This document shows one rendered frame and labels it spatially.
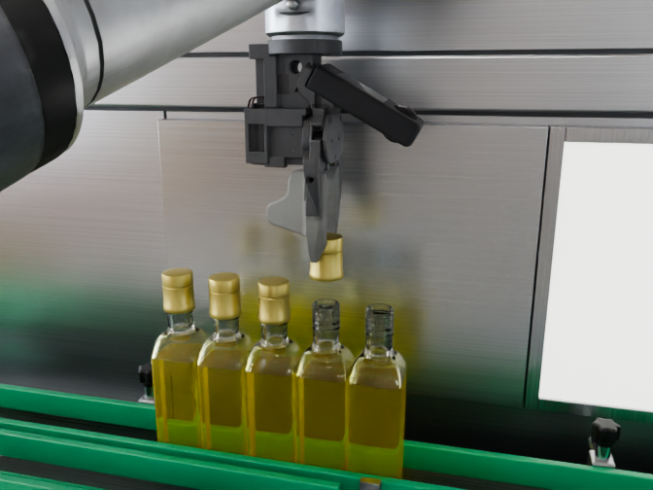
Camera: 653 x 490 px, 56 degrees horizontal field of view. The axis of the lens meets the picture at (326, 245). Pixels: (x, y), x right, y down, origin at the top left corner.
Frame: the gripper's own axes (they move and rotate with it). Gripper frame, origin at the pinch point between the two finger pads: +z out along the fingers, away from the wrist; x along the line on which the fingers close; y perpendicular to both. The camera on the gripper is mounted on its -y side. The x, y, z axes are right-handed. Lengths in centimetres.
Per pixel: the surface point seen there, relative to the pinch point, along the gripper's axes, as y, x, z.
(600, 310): -29.1, -12.6, 9.1
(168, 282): 17.5, 1.5, 5.0
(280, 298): 4.7, 1.3, 5.8
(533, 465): -22.6, -3.6, 24.4
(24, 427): 36.7, 4.2, 24.2
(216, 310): 11.9, 1.7, 7.7
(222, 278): 11.5, 0.8, 4.3
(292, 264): 7.7, -12.1, 6.3
